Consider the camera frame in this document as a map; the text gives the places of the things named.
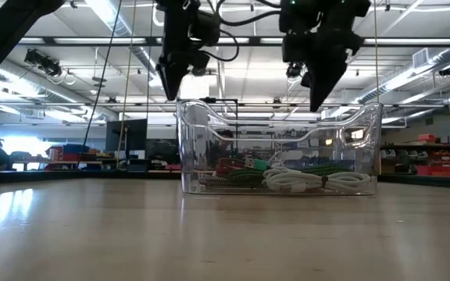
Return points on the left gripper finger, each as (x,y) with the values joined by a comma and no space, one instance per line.
(167,78)
(178,78)

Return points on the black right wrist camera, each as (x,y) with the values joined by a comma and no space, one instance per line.
(293,48)

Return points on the red storage bins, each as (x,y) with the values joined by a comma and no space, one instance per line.
(436,170)

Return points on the silver air duct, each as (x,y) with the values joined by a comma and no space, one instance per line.
(33,84)
(119,27)

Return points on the round black ceiling device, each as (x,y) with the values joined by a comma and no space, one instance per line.
(199,71)

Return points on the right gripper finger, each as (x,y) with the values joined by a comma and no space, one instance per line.
(335,72)
(318,82)

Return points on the black monitor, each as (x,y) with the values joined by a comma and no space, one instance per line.
(131,136)

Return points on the clear plastic bin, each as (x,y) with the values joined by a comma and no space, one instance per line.
(193,129)

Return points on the blue box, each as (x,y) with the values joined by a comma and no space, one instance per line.
(76,148)

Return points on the black ceiling light rail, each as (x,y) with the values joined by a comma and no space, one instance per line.
(47,40)

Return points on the red box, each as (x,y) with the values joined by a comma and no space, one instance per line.
(55,154)

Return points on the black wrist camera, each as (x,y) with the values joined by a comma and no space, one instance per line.
(207,29)
(293,48)

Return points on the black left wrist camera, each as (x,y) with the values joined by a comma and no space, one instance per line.
(207,29)

